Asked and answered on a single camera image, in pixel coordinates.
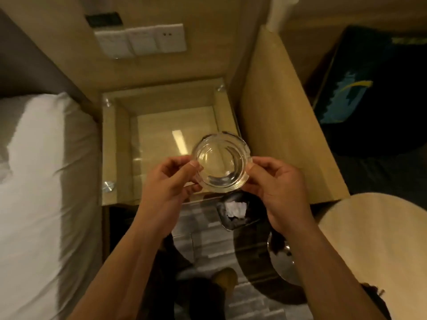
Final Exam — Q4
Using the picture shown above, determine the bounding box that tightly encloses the person's left hand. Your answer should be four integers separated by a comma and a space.
135, 155, 204, 239

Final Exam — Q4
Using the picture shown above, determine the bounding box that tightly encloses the person's right hand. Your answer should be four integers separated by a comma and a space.
241, 156, 314, 237

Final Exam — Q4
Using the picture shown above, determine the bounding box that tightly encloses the glass-top bedside table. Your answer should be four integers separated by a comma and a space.
100, 76, 242, 207

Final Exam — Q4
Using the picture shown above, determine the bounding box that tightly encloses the clear glass ashtray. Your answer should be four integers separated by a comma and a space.
191, 131, 252, 193

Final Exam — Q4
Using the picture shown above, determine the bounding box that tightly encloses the black cloth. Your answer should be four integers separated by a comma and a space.
360, 282, 393, 320

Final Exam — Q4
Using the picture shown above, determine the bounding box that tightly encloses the person's right forearm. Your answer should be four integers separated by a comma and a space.
283, 216, 389, 320

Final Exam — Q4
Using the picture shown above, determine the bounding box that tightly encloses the person's left forearm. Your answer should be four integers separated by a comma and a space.
66, 220, 174, 320

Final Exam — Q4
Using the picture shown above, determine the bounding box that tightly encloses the person's right shoe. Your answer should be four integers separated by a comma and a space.
213, 267, 238, 294

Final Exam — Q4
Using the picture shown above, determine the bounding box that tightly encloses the black trash bin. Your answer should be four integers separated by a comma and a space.
215, 191, 267, 232

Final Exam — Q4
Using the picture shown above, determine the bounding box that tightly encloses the dark grey sofa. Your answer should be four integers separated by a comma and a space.
305, 24, 427, 210

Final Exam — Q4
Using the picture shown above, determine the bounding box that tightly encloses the round wooden table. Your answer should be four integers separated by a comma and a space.
266, 192, 427, 320

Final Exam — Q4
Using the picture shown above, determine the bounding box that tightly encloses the blue yellow patterned cushion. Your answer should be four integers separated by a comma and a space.
313, 36, 427, 125

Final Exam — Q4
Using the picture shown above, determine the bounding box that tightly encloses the white bed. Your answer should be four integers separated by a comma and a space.
0, 92, 102, 320

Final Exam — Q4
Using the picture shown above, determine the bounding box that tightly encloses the black cushion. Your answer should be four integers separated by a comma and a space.
320, 24, 427, 157

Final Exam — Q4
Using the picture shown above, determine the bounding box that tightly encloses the grey padded headboard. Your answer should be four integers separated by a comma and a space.
0, 8, 97, 112

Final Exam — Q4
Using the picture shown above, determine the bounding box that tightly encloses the white wall switch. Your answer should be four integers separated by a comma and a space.
126, 27, 162, 56
94, 31, 136, 60

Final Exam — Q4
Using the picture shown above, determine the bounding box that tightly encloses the white wall socket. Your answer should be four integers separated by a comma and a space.
155, 23, 187, 53

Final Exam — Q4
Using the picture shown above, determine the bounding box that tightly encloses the white round post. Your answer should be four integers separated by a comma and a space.
266, 0, 299, 32

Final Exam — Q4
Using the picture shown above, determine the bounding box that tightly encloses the black wall panel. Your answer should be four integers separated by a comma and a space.
85, 11, 122, 28

